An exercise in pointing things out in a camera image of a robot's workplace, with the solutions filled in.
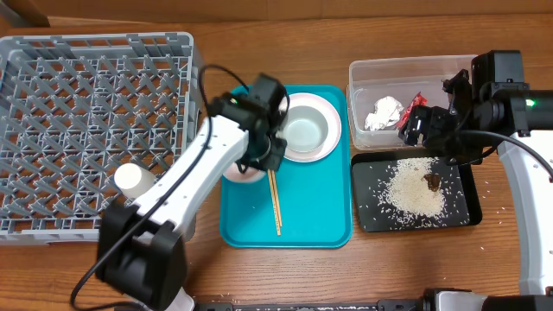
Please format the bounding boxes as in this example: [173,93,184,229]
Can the red snack wrapper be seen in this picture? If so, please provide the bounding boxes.
[396,92,428,130]

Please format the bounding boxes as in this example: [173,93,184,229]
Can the small pink-white bowl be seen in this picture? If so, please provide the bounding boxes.
[223,163,266,183]

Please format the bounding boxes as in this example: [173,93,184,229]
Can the grey-white bowl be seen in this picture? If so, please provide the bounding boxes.
[282,105,328,153]

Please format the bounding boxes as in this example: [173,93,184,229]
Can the white tissue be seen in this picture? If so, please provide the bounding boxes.
[365,96,404,131]

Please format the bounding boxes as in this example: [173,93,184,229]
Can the cream white cup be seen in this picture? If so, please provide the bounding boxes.
[114,163,156,199]

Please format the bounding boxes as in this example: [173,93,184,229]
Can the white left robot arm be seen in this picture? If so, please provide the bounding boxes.
[95,74,288,310]

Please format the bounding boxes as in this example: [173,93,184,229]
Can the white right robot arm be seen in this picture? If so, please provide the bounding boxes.
[398,50,552,310]

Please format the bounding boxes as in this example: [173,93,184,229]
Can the black waste tray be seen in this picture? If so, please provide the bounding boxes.
[350,149,484,234]

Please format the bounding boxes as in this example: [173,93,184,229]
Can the wooden chopstick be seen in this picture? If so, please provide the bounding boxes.
[267,171,282,236]
[269,170,283,228]

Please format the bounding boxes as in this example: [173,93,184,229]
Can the brown food scrap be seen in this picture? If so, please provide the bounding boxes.
[423,173,442,192]

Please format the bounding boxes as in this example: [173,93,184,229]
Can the large white plate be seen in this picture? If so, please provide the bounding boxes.
[277,92,341,162]

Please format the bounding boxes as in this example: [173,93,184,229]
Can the teal plastic tray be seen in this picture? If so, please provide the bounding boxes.
[219,85,353,248]

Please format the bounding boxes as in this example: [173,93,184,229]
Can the pile of rice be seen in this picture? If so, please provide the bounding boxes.
[362,156,470,228]

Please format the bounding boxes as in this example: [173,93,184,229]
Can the clear plastic bin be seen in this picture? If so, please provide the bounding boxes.
[347,54,474,151]

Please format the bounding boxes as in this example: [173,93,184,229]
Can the grey dish rack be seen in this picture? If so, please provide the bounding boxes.
[1,32,203,245]

